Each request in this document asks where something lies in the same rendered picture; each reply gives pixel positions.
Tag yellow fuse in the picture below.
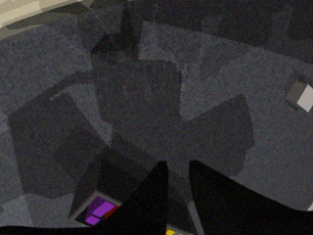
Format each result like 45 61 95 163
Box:
165 227 176 235

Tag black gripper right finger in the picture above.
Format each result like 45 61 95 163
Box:
188 160 313 235

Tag beige open tray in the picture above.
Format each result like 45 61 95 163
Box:
0 0 133 40

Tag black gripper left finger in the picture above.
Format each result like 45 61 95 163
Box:
0 162 169 235

